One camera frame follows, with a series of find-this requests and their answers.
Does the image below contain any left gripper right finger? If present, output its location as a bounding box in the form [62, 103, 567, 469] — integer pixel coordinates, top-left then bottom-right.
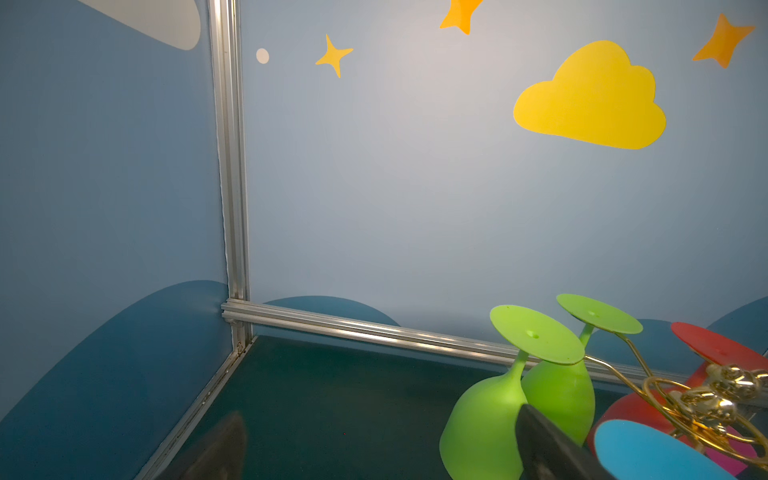
[515, 404, 615, 480]

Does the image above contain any red wine glass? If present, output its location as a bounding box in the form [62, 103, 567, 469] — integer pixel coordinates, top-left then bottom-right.
[587, 322, 767, 452]

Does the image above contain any gold wire glass rack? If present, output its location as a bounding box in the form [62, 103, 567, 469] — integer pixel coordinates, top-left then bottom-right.
[586, 356, 767, 470]

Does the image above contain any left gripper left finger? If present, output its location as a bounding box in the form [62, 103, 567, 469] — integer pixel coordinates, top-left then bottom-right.
[156, 412, 247, 480]

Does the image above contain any green wine glass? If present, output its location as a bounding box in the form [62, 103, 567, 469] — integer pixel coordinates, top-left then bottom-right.
[522, 294, 643, 446]
[439, 305, 585, 479]

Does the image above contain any green wine glass left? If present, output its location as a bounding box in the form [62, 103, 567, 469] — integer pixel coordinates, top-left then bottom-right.
[439, 305, 585, 479]

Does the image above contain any green wine glass back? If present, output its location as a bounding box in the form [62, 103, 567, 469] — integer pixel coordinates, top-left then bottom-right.
[522, 294, 643, 446]

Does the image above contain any pink wine glass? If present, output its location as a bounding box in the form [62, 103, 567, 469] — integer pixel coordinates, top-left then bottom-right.
[705, 440, 757, 477]

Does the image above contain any blue wine glass left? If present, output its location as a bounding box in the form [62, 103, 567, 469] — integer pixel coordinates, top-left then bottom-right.
[594, 420, 734, 480]

